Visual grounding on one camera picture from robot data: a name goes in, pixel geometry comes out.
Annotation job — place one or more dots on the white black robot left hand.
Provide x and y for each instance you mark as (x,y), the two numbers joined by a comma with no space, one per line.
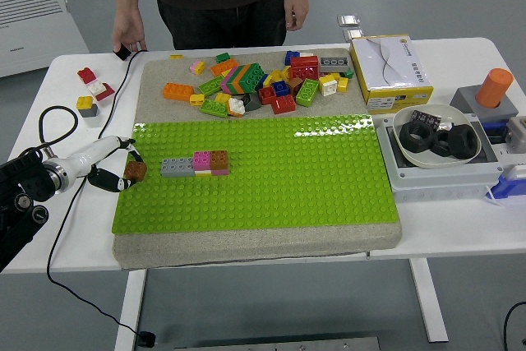
(86,155)

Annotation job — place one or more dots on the person's right hand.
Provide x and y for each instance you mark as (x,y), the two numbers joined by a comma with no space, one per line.
(128,30)

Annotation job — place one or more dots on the person's left hand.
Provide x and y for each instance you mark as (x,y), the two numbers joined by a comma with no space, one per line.
(296,7)

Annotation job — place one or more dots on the brown square toy brick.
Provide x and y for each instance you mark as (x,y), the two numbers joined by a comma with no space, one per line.
(136,171)

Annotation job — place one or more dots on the dark grey square toy brick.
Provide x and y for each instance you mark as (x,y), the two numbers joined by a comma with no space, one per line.
(89,112)

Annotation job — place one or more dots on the blue square toy brick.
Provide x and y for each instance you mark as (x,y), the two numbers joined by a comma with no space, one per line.
(291,57)
(280,88)

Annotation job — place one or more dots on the yellow square toy brick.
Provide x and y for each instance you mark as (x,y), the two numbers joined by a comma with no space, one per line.
(84,102)

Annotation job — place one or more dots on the large red toy brick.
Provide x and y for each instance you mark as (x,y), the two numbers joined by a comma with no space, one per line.
(305,67)

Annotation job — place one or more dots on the red arched toy brick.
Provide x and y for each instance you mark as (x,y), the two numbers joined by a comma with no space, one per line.
(87,75)

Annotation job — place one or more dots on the small yellow toy brick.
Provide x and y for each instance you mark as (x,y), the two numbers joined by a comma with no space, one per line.
(197,99)
(342,84)
(286,72)
(222,97)

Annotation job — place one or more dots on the small white toy brick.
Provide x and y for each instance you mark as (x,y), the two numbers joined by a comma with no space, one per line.
(97,88)

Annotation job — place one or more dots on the red sloped toy brick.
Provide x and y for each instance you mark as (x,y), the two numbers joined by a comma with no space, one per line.
(107,93)

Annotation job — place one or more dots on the yellow sloped toy brick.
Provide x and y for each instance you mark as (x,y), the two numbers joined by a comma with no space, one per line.
(273,77)

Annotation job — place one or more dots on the small brown toy brick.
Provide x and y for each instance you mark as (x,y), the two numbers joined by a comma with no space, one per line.
(294,85)

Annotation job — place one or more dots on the pink yellow toy brick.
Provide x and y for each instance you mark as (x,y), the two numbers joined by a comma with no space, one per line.
(197,67)

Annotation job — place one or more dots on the orange long toy brick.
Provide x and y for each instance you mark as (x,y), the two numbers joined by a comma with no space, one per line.
(178,91)
(224,67)

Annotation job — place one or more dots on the dark blue toy brick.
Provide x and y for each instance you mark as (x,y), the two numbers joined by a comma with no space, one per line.
(261,81)

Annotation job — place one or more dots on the small green toy brick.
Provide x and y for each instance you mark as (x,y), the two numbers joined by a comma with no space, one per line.
(222,58)
(349,73)

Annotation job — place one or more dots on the green long toy brick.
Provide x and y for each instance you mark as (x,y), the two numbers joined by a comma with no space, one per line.
(213,108)
(211,85)
(307,93)

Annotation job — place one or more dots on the light grey long toy brick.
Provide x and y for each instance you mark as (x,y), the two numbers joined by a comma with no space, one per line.
(176,167)

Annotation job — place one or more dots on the red square toy brick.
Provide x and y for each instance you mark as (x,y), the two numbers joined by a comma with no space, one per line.
(267,95)

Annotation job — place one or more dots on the glossy red toy brick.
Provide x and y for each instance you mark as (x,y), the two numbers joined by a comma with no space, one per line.
(283,105)

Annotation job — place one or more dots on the pink square toy brick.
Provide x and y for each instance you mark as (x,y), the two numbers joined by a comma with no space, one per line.
(201,160)

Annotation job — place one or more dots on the white orange toy brick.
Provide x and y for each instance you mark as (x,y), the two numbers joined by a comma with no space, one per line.
(236,106)

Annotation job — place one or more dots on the white yellow thin toy brick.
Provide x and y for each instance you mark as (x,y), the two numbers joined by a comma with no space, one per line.
(202,172)

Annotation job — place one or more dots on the orange-brown square toy brick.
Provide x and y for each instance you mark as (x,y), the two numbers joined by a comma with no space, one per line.
(218,159)

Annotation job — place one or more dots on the pink thin toy brick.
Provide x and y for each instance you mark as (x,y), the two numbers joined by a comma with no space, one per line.
(220,172)

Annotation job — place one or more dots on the green studded baseplate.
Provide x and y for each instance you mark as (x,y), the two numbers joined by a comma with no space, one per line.
(287,186)

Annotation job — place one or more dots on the white pink flat brick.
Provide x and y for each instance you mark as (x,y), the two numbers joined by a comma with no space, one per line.
(306,54)

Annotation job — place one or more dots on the silver floor socket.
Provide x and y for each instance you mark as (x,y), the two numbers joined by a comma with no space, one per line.
(348,20)
(353,35)

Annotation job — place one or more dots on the tiny yellow flat brick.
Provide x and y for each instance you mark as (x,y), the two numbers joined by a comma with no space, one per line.
(176,56)
(334,75)

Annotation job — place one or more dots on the grey long brick with holes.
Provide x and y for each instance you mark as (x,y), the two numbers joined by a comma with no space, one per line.
(334,64)

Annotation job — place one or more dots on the multicolour layered brick stack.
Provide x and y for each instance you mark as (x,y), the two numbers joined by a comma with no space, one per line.
(242,79)

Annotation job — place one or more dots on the white panel heater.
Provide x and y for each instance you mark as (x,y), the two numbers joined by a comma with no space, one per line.
(37,30)

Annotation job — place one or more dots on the dark grey sloped brick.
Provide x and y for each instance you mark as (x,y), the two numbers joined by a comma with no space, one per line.
(251,102)

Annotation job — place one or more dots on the yellow white cardboard box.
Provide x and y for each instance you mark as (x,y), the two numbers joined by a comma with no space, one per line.
(390,67)

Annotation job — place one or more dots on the white table leg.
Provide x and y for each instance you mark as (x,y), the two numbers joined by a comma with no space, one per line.
(130,306)
(429,301)

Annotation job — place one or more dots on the dark circuit board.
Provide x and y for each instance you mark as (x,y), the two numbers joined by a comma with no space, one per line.
(426,118)

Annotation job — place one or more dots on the large black nut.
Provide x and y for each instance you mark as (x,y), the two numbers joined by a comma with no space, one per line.
(466,145)
(409,139)

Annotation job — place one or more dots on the grey-brown mat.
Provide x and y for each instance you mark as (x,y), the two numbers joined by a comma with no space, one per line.
(255,244)

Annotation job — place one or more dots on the grey block with hole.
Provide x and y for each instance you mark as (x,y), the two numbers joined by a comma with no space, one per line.
(464,100)

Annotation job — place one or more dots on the black plug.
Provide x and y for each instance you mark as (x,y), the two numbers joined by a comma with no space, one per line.
(146,339)

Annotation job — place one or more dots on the small black nut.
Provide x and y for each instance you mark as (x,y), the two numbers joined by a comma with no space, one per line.
(435,147)

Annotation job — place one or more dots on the white bowl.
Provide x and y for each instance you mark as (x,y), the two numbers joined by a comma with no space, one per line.
(431,162)

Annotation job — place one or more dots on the orange cylinder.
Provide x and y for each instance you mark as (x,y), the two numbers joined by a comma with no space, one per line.
(494,88)

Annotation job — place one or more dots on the grey white junction box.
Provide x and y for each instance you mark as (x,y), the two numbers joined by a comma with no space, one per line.
(435,182)

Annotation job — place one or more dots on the grey connector housing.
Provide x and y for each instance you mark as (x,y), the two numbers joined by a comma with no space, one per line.
(517,135)

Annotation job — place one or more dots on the grey metal plate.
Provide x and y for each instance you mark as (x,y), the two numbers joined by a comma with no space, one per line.
(279,344)

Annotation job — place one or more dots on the white zip tie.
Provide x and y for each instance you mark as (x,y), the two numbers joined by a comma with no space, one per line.
(493,199)

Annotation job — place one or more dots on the blue white device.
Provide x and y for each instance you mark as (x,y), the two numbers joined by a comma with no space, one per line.
(511,186)

